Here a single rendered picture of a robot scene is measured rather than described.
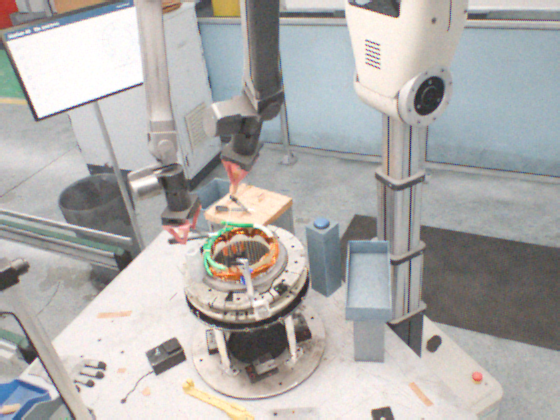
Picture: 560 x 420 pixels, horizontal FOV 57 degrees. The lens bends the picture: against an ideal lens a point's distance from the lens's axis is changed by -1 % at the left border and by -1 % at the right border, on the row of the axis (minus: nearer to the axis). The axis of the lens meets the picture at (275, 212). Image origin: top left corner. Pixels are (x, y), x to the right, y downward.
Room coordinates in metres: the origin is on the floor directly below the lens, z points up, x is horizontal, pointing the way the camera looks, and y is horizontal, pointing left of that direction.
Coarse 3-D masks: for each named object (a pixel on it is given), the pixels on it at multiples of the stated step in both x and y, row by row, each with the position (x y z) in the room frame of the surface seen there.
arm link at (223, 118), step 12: (240, 96) 0.99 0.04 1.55; (216, 108) 0.95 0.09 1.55; (228, 108) 0.96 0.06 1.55; (240, 108) 0.96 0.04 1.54; (252, 108) 0.97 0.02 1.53; (264, 108) 0.94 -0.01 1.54; (276, 108) 0.94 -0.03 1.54; (204, 120) 0.97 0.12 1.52; (216, 120) 0.94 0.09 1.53; (228, 120) 0.95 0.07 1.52; (240, 120) 0.96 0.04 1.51; (264, 120) 0.96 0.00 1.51; (216, 132) 0.94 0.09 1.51; (228, 132) 0.95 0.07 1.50
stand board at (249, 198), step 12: (252, 192) 1.41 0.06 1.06; (264, 192) 1.40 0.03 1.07; (216, 204) 1.37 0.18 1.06; (252, 204) 1.34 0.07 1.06; (264, 204) 1.33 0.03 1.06; (276, 204) 1.32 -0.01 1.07; (288, 204) 1.32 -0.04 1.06; (216, 216) 1.30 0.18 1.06; (228, 216) 1.29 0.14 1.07; (252, 216) 1.27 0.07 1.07; (264, 216) 1.27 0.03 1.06; (276, 216) 1.28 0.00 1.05
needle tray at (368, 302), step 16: (352, 256) 1.08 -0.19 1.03; (368, 256) 1.07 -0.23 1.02; (384, 256) 1.06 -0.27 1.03; (352, 272) 1.01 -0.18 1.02; (368, 272) 1.01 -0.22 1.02; (384, 272) 1.00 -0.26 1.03; (352, 288) 0.95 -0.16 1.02; (368, 288) 0.95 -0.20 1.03; (384, 288) 0.94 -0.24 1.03; (352, 304) 0.90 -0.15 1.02; (368, 304) 0.89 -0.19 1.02; (384, 304) 0.88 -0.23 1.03; (352, 320) 0.85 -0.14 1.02; (368, 320) 0.84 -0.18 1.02; (384, 320) 0.84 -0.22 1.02; (368, 336) 0.92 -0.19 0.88; (384, 336) 0.91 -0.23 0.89; (368, 352) 0.92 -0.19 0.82
